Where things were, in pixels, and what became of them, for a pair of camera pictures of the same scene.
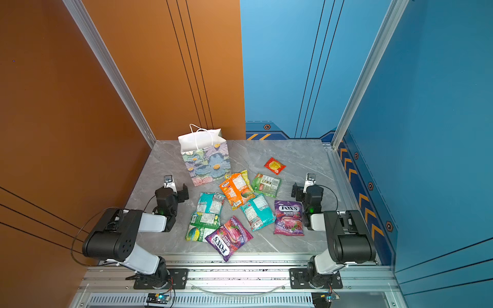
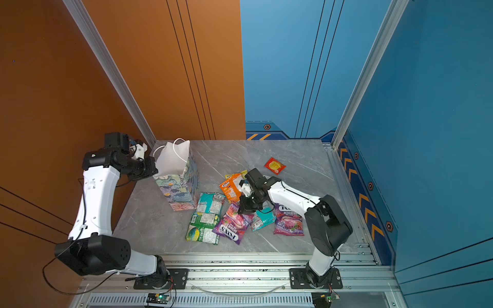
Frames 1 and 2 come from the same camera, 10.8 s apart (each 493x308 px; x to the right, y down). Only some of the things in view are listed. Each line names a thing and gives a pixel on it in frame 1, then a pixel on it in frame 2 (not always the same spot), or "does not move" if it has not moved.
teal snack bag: (210, 203) does not move
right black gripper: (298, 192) -> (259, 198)
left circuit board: (158, 298) does not move
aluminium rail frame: (239, 281) does not move
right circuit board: (324, 299) does not move
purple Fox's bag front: (230, 238) -> (233, 224)
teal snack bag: (258, 212) does not move
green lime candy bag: (201, 224) does not move
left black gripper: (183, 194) -> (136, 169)
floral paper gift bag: (206, 154) -> (175, 175)
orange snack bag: (233, 188) does not move
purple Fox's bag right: (288, 218) does not move
